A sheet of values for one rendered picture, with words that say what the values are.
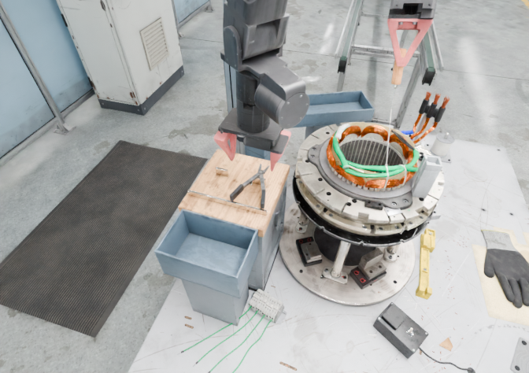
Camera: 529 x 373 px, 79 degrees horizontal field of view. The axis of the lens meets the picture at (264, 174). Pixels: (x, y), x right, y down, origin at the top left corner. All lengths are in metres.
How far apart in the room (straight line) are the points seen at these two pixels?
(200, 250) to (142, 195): 1.56
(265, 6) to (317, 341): 0.71
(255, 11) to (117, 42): 2.33
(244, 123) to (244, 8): 0.19
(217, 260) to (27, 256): 1.67
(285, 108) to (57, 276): 1.80
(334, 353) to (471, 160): 0.90
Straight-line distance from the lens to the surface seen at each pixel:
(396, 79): 0.64
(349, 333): 0.87
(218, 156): 0.79
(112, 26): 2.69
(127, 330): 1.80
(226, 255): 0.70
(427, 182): 0.69
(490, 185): 1.35
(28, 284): 2.14
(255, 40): 0.45
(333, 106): 1.06
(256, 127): 0.53
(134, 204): 2.21
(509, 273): 1.10
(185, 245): 0.73
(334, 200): 0.66
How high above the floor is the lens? 1.58
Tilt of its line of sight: 45 degrees down
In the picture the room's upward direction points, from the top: straight up
